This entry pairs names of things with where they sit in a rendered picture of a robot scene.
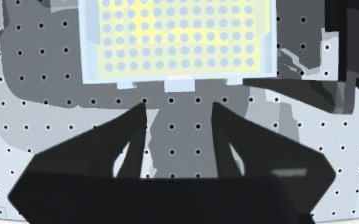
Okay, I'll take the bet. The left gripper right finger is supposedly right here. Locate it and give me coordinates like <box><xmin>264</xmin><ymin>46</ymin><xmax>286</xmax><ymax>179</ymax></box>
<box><xmin>211</xmin><ymin>102</ymin><xmax>336</xmax><ymax>214</ymax></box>

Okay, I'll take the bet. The grey flat square plate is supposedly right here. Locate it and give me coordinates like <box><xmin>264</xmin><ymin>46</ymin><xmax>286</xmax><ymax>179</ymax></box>
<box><xmin>0</xmin><ymin>0</ymin><xmax>359</xmax><ymax>224</ymax></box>

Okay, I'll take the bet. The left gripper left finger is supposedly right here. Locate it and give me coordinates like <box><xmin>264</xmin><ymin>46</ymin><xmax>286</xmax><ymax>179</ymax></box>
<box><xmin>22</xmin><ymin>102</ymin><xmax>147</xmax><ymax>178</ymax></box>

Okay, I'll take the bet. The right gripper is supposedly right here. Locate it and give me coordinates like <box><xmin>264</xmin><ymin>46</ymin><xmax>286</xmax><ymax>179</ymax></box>
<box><xmin>238</xmin><ymin>0</ymin><xmax>359</xmax><ymax>115</ymax></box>

